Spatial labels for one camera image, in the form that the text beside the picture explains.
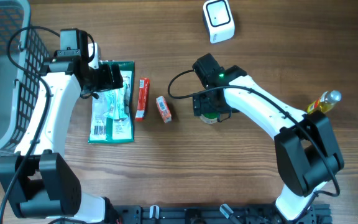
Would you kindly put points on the yellow liquid bottle silver cap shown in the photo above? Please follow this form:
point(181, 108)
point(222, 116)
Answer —
point(325, 102)

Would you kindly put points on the red white tissue pack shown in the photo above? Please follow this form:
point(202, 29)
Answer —
point(163, 109)

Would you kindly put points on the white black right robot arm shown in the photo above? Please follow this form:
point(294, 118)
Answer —
point(307, 152)

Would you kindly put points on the white barcode scanner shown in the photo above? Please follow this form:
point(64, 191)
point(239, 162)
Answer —
point(218, 20)

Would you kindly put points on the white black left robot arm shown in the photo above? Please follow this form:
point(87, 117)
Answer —
point(37, 181)

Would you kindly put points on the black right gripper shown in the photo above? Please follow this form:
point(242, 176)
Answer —
point(204, 104)

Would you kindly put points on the red stick sachet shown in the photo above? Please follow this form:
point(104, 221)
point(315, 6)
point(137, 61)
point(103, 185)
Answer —
point(144, 85)

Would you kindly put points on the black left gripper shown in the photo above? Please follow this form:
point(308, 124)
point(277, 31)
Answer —
point(109, 83)

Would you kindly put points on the light green wipes pack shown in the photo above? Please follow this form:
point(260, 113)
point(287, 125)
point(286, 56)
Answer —
point(116, 108)

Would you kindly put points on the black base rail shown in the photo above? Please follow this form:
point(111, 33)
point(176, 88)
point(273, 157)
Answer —
point(255, 213)

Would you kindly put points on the green glove package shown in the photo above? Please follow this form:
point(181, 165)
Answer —
point(104, 130)

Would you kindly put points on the grey plastic mesh basket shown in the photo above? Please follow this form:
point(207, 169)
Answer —
point(21, 54)

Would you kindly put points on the green lid jar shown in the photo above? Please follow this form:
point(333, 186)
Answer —
point(210, 118)

